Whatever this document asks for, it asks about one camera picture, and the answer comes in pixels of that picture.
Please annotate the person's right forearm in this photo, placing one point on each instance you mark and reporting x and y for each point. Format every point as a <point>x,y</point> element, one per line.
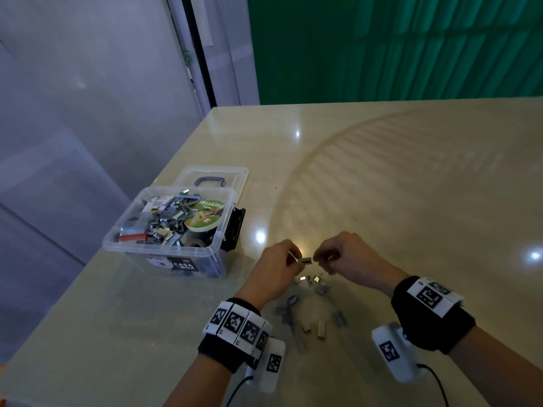
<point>500,368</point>

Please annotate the transparent storage box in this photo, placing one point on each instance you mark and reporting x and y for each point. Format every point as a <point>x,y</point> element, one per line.
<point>123,250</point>

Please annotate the transparent box lid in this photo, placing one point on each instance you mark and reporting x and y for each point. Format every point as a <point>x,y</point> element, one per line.
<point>233,175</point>

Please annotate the single silver staple strip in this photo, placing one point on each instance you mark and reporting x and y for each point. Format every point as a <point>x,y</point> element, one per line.
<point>305,260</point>

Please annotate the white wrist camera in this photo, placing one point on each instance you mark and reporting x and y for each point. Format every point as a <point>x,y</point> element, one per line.
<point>392,351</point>
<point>270,364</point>

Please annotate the black marker wristband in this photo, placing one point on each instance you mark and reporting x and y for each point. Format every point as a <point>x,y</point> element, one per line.
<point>236,336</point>
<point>433,313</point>

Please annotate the black window post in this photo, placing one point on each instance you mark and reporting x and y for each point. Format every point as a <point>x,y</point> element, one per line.
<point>197,46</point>

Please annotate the person's left hand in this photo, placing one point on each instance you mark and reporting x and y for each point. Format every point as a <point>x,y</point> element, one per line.
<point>267,273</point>

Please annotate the person's right hand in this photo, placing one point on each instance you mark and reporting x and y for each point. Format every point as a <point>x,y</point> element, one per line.
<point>361,260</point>

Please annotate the green curtain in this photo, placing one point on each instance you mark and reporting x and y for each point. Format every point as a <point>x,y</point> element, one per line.
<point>399,46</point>

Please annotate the pile of metal staple strips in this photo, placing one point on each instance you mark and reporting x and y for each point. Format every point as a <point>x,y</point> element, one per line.
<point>310,318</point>

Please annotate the red stapler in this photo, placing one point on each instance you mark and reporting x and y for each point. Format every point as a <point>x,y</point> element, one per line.
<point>133,237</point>

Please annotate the small white staple box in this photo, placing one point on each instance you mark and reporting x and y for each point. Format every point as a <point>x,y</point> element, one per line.
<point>157,204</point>

